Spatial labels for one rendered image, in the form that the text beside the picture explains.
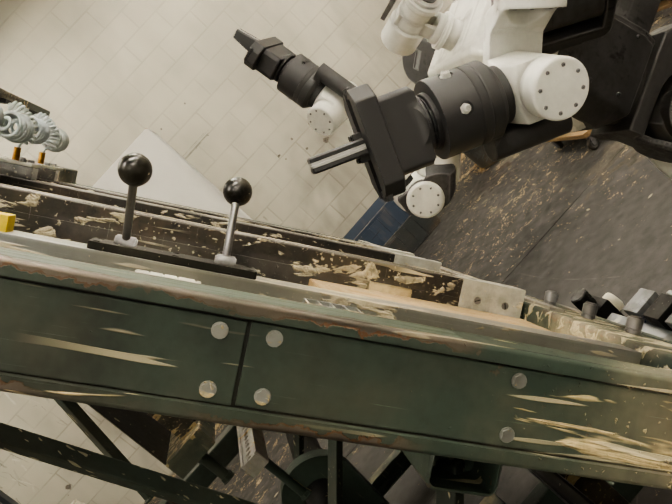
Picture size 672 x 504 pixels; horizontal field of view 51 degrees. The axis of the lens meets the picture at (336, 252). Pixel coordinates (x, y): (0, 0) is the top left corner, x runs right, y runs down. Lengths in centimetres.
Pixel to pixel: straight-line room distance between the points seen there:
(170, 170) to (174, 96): 154
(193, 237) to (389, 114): 57
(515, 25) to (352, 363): 42
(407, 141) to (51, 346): 39
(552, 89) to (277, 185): 560
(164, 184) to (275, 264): 370
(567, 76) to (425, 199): 72
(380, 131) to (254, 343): 26
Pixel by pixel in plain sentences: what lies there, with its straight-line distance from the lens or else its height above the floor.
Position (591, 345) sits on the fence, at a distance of 100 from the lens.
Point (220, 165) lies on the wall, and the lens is 628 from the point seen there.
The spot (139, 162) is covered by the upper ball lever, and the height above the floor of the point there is 155.
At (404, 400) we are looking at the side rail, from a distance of 65.
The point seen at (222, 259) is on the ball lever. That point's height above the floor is 140.
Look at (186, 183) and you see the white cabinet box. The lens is 488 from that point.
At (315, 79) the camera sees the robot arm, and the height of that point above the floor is 146.
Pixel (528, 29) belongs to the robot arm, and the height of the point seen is 133.
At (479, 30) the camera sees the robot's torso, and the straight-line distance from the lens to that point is 114.
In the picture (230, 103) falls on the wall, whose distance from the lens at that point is 630.
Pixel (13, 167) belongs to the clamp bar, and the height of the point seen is 183.
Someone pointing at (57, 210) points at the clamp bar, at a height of 163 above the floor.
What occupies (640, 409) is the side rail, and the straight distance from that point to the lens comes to 75.
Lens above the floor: 147
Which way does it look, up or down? 11 degrees down
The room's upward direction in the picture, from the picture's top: 48 degrees counter-clockwise
